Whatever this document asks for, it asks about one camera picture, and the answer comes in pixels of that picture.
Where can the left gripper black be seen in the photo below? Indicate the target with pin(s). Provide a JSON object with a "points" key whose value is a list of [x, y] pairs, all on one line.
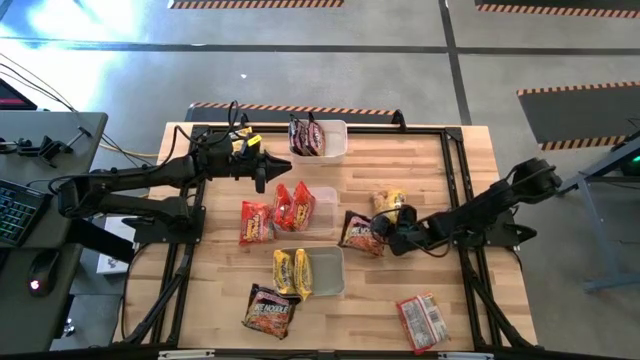
{"points": [[247, 165]]}

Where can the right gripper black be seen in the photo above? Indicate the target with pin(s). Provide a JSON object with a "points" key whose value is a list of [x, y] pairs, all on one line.
{"points": [[407, 239]]}

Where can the dark brown noodle pack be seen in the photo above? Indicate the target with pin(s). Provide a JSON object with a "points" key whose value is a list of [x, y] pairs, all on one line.
{"points": [[298, 137], [357, 235], [316, 139], [270, 312]]}

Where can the red orange noodle pack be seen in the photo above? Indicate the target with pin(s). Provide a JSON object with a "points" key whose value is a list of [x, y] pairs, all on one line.
{"points": [[422, 322], [282, 207], [255, 222], [303, 206]]}

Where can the grey plastic bin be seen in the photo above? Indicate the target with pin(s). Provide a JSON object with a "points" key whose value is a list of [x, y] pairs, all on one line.
{"points": [[330, 272]]}

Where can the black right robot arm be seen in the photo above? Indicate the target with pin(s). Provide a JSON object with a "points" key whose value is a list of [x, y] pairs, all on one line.
{"points": [[480, 207]]}

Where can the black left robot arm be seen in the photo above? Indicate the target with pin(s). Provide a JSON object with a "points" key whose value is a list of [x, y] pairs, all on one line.
{"points": [[140, 175]]}

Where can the yellow tape tag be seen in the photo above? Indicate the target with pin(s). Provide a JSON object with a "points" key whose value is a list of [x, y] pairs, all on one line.
{"points": [[254, 140]]}

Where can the black hazard-striped floor mat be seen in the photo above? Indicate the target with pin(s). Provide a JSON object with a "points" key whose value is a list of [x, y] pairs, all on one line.
{"points": [[250, 4], [280, 116], [550, 7], [575, 115]]}

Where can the clear plastic bin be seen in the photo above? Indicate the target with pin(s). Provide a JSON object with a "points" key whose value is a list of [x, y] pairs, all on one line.
{"points": [[327, 215]]}

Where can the white translucent plastic bin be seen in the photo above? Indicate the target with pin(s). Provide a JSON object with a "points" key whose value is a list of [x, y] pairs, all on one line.
{"points": [[335, 145]]}

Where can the black flat bar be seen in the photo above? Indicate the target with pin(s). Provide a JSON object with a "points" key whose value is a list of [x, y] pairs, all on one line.
{"points": [[100, 240]]}

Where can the white box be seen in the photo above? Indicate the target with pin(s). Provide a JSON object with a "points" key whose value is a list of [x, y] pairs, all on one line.
{"points": [[112, 265]]}

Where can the grey metal cart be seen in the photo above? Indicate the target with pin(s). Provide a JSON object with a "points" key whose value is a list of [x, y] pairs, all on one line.
{"points": [[585, 176]]}

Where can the black desk clamp tool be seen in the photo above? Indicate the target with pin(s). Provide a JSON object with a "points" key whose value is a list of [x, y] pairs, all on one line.
{"points": [[45, 148]]}

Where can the grey desk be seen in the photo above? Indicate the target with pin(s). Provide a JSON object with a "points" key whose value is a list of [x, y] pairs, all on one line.
{"points": [[30, 120]]}

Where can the black computer mouse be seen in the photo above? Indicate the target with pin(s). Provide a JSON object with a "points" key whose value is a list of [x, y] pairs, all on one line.
{"points": [[42, 272]]}

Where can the black device green light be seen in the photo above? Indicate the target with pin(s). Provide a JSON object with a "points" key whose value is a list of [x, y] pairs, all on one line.
{"points": [[631, 160]]}

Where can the black backlit keyboard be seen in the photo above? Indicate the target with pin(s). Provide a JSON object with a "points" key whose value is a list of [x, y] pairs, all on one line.
{"points": [[17, 215]]}

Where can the small silver caster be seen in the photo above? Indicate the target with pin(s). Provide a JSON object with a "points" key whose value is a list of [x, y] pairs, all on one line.
{"points": [[68, 328]]}

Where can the black monitor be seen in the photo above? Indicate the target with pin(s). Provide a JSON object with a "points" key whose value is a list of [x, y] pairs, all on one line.
{"points": [[15, 97]]}

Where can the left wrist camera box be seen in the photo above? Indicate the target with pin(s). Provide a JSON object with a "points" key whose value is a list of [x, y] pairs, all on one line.
{"points": [[252, 150]]}

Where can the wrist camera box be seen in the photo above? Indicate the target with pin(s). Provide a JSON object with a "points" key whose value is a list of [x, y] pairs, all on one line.
{"points": [[407, 215], [252, 150]]}

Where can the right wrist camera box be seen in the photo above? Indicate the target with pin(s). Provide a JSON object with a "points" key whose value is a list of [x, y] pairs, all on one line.
{"points": [[407, 215]]}

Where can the black frame clamp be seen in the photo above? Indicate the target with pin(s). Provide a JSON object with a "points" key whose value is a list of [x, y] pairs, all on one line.
{"points": [[398, 117], [243, 120]]}

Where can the silver bracket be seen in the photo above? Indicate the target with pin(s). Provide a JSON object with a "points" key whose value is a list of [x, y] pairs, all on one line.
{"points": [[465, 356], [185, 355]]}

